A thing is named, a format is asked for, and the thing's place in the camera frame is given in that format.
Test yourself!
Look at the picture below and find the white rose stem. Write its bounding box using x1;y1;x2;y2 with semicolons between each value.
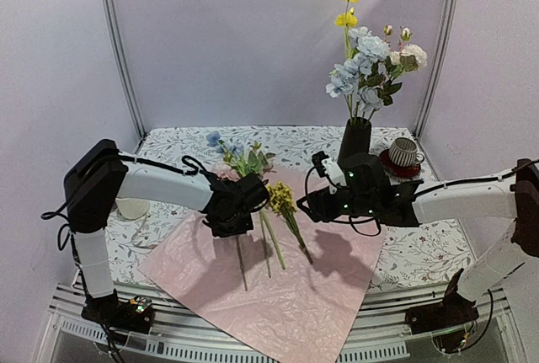
362;27;428;120

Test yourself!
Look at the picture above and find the pink wrapping paper sheet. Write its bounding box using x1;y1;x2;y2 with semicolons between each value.
137;167;388;363

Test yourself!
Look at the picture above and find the yellow poppy flower stem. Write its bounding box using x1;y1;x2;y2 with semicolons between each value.
334;0;362;122

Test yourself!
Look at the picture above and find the striped ceramic cup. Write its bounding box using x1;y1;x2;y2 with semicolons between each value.
388;137;424;168

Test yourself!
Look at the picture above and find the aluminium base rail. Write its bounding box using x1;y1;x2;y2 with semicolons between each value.
37;284;526;362

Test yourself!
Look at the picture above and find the tall black vase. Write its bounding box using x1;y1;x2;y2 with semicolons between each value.
338;117;372;163

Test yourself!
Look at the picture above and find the right aluminium frame post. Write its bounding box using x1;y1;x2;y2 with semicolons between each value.
413;0;457;141

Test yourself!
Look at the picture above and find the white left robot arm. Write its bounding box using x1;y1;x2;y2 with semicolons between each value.
64;139;269;324

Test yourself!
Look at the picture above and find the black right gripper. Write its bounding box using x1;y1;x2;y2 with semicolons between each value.
296;186;377;223

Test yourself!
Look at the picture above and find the yellow small flower sprig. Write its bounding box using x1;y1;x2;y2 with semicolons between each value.
267;181;313;264

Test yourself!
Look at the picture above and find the red round saucer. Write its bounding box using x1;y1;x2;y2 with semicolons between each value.
378;149;421;179

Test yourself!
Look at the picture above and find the small blue flower stem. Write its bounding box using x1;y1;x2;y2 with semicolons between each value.
206;131;286;270

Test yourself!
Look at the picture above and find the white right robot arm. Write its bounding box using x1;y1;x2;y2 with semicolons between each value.
296;152;538;326

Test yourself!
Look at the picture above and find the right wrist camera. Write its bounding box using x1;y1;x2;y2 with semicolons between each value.
312;151;347;195

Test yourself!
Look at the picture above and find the left aluminium frame post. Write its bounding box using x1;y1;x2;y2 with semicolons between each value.
102;0;147;141

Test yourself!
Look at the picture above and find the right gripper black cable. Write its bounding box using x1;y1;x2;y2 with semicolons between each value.
303;164;384;237

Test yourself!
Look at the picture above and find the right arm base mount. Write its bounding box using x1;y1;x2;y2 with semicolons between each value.
404;269;479;355

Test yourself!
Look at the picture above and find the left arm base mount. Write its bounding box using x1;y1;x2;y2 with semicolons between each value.
81;290;155;334

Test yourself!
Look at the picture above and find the light blue hydrangea stem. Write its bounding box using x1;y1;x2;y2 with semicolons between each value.
325;26;389;125

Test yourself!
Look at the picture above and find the aluminium frame post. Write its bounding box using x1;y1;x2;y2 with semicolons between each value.
102;0;147;141
413;0;457;141

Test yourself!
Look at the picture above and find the single pink carnation stem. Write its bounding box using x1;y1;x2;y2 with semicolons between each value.
214;167;249;292

